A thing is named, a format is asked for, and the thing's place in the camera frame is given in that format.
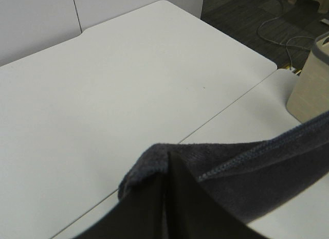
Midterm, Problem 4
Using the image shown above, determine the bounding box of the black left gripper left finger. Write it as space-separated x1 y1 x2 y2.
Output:
75 174 165 238

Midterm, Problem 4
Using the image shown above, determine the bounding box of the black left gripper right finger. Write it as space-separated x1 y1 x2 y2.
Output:
166 153 265 239

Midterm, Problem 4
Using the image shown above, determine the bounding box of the dark navy towel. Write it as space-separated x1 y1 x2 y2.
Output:
118 113 328 223

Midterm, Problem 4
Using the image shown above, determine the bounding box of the beige storage bin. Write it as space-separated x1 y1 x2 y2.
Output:
286 33 328 123

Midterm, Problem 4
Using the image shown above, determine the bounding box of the grey floor cable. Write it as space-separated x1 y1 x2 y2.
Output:
257 0 316 70

